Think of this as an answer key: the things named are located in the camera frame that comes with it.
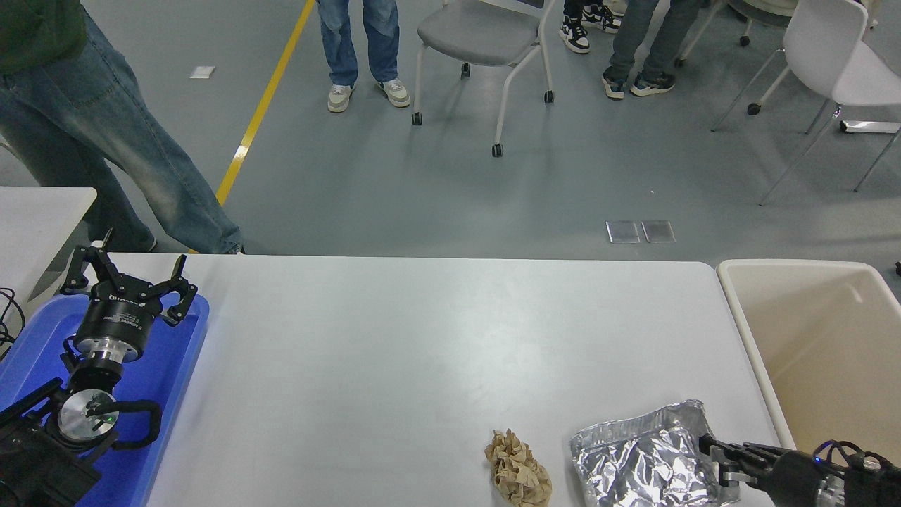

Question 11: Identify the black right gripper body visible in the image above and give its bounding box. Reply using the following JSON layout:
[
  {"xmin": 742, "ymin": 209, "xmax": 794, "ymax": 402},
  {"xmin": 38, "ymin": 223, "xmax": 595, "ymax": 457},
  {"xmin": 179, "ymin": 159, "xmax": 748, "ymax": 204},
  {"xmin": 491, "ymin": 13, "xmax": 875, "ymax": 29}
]
[{"xmin": 764, "ymin": 451, "xmax": 836, "ymax": 507}]

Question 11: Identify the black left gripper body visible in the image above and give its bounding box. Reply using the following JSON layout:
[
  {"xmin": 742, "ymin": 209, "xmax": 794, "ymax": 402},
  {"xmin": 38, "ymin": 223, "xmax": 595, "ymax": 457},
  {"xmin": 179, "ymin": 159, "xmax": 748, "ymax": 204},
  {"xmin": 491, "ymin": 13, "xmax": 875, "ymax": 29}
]
[{"xmin": 74, "ymin": 283, "xmax": 165, "ymax": 349}]

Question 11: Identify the foil tray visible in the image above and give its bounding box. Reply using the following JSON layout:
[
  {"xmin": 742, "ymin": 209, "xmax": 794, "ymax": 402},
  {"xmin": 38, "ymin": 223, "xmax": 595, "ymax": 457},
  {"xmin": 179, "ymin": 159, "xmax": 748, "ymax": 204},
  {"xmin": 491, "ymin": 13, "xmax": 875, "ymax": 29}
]
[{"xmin": 569, "ymin": 399, "xmax": 740, "ymax": 507}]

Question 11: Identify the tan paper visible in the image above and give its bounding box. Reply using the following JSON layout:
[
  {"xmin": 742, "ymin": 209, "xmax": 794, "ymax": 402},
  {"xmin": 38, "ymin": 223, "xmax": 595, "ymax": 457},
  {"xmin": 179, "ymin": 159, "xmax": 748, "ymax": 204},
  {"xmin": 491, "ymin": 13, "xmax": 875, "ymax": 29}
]
[{"xmin": 484, "ymin": 428, "xmax": 553, "ymax": 507}]

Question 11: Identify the blue plastic tray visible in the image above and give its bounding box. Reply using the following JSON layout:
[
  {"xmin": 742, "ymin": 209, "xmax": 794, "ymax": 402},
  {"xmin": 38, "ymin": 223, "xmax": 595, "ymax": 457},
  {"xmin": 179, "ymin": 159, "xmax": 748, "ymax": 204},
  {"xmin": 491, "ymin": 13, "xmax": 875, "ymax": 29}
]
[{"xmin": 0, "ymin": 292, "xmax": 210, "ymax": 507}]

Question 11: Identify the white side table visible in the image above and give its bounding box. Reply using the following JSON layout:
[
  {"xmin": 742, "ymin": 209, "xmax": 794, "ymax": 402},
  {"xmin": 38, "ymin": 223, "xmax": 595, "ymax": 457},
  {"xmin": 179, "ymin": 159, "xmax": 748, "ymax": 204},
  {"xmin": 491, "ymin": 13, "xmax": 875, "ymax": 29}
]
[{"xmin": 0, "ymin": 187, "xmax": 97, "ymax": 318}]

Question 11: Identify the large pale plastic bin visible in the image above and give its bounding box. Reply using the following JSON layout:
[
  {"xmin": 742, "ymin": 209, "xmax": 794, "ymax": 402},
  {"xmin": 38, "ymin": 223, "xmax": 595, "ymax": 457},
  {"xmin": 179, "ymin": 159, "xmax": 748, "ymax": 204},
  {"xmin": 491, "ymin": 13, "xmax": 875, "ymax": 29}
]
[{"xmin": 717, "ymin": 259, "xmax": 901, "ymax": 465}]

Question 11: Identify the person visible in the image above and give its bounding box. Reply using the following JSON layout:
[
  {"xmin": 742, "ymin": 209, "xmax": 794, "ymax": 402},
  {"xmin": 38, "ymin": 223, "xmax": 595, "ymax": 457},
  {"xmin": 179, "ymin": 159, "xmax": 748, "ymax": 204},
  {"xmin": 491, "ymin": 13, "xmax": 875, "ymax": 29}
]
[
  {"xmin": 0, "ymin": 0, "xmax": 245, "ymax": 254},
  {"xmin": 315, "ymin": 0, "xmax": 411, "ymax": 113},
  {"xmin": 602, "ymin": 0, "xmax": 705, "ymax": 99},
  {"xmin": 560, "ymin": 0, "xmax": 622, "ymax": 54}
]

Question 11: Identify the grey seat wheeled chair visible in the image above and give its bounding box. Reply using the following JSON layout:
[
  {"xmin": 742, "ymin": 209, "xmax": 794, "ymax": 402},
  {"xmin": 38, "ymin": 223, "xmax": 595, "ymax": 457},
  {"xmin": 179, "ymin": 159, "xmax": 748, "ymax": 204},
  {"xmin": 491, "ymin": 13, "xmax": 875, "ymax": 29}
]
[{"xmin": 410, "ymin": 0, "xmax": 557, "ymax": 157}]

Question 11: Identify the white plastic chair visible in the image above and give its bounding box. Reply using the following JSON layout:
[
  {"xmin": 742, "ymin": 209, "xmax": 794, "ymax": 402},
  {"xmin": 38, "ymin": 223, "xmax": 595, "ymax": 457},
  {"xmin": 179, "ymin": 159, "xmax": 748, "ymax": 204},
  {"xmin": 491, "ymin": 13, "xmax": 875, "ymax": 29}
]
[{"xmin": 711, "ymin": 0, "xmax": 901, "ymax": 206}]

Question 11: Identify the wheeled office chair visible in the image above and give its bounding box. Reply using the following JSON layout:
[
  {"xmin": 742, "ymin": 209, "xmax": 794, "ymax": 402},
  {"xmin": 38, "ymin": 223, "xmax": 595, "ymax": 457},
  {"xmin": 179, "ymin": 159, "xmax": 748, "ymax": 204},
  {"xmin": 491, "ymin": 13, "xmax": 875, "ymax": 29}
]
[{"xmin": 674, "ymin": 0, "xmax": 800, "ymax": 68}]

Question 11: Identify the black cable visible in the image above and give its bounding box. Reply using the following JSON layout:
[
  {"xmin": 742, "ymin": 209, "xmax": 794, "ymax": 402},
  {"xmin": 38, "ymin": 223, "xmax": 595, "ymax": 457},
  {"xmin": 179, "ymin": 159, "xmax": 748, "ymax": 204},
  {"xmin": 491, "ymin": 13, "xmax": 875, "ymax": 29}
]
[{"xmin": 0, "ymin": 287, "xmax": 27, "ymax": 360}]

